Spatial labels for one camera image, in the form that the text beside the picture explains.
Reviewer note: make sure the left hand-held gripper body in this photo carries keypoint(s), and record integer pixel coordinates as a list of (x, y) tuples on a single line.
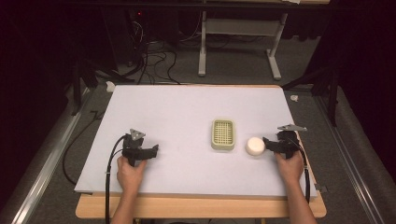
[(133, 148)]

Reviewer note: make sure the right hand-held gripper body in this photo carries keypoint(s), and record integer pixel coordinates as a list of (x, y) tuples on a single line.
[(288, 140)]

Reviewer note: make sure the round white soap bar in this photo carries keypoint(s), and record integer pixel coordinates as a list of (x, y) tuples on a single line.
[(255, 146)]

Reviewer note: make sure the person's right hand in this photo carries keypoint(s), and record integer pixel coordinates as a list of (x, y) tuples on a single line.
[(290, 168)]

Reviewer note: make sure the person's left hand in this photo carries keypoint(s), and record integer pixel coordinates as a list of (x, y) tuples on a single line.
[(130, 175)]

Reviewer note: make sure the white table mat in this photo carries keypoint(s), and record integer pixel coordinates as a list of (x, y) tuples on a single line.
[(186, 124)]

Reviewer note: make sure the small white round scrap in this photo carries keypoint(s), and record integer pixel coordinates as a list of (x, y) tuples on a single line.
[(294, 98)]

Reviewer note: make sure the pale green soap dish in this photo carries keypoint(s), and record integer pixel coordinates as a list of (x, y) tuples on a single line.
[(223, 134)]

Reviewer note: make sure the grey tape piece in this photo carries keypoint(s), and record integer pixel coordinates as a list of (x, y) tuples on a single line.
[(320, 188)]

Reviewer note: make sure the small white paper scrap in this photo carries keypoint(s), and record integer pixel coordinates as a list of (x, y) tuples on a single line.
[(110, 86)]

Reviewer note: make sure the black stand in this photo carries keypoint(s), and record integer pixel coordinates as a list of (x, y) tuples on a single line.
[(327, 82), (82, 77)]

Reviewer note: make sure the wooden table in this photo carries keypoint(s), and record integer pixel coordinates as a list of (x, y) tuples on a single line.
[(199, 207)]

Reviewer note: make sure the metal floor rail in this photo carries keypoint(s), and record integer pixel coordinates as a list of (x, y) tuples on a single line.
[(46, 161), (348, 161)]

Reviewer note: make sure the white metal desk frame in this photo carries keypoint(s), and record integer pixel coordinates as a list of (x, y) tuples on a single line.
[(241, 26)]

